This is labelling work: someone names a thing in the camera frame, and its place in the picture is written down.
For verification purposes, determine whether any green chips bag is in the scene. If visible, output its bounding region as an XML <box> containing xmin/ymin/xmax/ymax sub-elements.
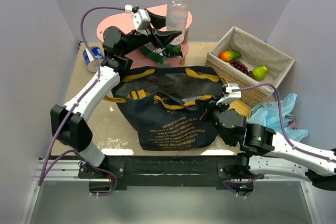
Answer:
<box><xmin>139</xmin><ymin>43</ymin><xmax>183</xmax><ymax>65</ymax></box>

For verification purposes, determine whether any clear plastic water bottle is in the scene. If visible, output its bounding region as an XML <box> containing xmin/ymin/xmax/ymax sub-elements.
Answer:
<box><xmin>166</xmin><ymin>0</ymin><xmax>188</xmax><ymax>45</ymax></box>

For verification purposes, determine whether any dark denim tote bag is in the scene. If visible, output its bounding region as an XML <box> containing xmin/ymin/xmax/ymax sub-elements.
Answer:
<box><xmin>110</xmin><ymin>66</ymin><xmax>223</xmax><ymax>151</ymax></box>

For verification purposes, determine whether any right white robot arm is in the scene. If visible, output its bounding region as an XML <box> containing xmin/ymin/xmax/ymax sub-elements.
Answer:
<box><xmin>196</xmin><ymin>100</ymin><xmax>335</xmax><ymax>191</ymax></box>

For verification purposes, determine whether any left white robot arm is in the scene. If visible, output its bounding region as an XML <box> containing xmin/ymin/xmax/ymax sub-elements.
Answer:
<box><xmin>50</xmin><ymin>5</ymin><xmax>182</xmax><ymax>167</ymax></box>

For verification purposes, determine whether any pink three-tier shelf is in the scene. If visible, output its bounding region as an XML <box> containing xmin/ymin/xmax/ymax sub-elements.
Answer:
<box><xmin>97</xmin><ymin>4</ymin><xmax>192</xmax><ymax>69</ymax></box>

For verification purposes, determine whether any blue white can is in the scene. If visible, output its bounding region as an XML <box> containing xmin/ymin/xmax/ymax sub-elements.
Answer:
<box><xmin>82</xmin><ymin>47</ymin><xmax>104</xmax><ymax>72</ymax></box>

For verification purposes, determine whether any red grapes bunch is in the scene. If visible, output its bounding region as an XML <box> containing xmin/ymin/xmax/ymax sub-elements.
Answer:
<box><xmin>230</xmin><ymin>60</ymin><xmax>254</xmax><ymax>78</ymax></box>

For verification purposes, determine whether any mango fruit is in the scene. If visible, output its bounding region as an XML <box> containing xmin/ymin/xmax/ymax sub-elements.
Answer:
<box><xmin>218</xmin><ymin>50</ymin><xmax>241</xmax><ymax>62</ymax></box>

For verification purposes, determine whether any wicker basket with liner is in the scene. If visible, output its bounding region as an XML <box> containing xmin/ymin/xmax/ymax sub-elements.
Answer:
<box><xmin>204</xmin><ymin>26</ymin><xmax>296</xmax><ymax>108</ymax></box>

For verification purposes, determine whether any blue plastic bag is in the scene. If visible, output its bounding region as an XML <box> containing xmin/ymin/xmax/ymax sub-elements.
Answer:
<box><xmin>248</xmin><ymin>93</ymin><xmax>308</xmax><ymax>142</ymax></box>

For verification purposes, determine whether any green pear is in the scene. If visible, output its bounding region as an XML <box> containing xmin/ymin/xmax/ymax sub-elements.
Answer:
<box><xmin>252</xmin><ymin>65</ymin><xmax>268</xmax><ymax>81</ymax></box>

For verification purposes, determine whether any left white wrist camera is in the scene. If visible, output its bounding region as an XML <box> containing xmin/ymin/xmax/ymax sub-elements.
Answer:
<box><xmin>124</xmin><ymin>5</ymin><xmax>151</xmax><ymax>36</ymax></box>

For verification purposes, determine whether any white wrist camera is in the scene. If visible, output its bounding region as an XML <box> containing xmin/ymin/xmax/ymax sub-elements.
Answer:
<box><xmin>124</xmin><ymin>5</ymin><xmax>151</xmax><ymax>36</ymax></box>
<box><xmin>216</xmin><ymin>83</ymin><xmax>242</xmax><ymax>105</ymax></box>

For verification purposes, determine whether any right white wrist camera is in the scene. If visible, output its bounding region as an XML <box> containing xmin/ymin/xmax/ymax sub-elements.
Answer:
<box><xmin>216</xmin><ymin>83</ymin><xmax>242</xmax><ymax>105</ymax></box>

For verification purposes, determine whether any black base frame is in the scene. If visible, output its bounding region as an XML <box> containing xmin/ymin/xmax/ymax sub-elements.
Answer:
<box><xmin>78</xmin><ymin>155</ymin><xmax>262</xmax><ymax>196</ymax></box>

